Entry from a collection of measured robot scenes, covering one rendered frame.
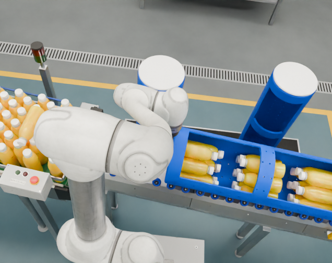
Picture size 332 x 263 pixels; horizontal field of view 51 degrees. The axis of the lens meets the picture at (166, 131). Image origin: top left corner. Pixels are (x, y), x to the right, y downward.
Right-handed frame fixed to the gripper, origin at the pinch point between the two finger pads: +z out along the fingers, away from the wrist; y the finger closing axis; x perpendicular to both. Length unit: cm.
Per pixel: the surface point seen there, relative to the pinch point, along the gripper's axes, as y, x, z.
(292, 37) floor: -248, 107, 116
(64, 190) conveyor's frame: 21, -46, 26
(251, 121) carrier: -73, 54, 59
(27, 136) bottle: 9, -64, 1
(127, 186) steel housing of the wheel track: 10.5, -16.4, 27.6
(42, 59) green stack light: -36, -75, -2
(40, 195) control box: 32, -50, 9
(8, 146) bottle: 11, -76, 12
